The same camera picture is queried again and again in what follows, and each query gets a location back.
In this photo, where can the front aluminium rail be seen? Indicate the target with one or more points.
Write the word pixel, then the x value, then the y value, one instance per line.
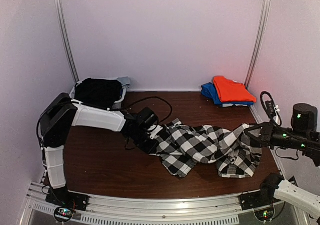
pixel 106 210

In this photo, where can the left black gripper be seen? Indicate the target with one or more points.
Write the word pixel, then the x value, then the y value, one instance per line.
pixel 150 148

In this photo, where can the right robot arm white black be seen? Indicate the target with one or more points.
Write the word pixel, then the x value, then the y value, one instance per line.
pixel 284 190

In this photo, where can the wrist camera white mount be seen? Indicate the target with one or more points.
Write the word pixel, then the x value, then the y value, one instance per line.
pixel 272 109
pixel 155 131

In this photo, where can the black white checkered cloth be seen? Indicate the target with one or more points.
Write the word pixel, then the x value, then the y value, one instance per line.
pixel 181 147

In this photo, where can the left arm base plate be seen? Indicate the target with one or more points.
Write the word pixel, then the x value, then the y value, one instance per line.
pixel 64 198

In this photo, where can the right aluminium frame post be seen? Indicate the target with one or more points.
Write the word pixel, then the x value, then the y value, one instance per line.
pixel 264 16

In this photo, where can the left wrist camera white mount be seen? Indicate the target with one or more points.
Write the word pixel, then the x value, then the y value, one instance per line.
pixel 155 131

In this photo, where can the black garment hanging from basket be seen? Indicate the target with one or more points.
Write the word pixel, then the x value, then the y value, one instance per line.
pixel 100 93

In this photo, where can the white plastic laundry basket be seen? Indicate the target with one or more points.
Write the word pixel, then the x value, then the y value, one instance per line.
pixel 116 105

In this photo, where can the aluminium frame post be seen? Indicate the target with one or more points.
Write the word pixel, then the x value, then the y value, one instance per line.
pixel 264 16
pixel 65 40

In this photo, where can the orange t-shirt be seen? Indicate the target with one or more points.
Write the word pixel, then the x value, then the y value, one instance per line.
pixel 231 91

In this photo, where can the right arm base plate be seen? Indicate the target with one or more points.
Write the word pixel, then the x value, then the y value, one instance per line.
pixel 256 199

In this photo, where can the grey garment in basket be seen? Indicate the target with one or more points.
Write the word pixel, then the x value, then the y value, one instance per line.
pixel 125 82

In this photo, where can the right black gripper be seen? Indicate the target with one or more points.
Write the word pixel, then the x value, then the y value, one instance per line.
pixel 266 135

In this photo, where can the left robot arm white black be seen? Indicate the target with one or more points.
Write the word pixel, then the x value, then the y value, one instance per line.
pixel 54 125

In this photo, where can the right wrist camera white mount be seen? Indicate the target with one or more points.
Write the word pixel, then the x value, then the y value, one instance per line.
pixel 272 109

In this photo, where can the left aluminium frame post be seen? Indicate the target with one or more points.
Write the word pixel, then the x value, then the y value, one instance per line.
pixel 65 40

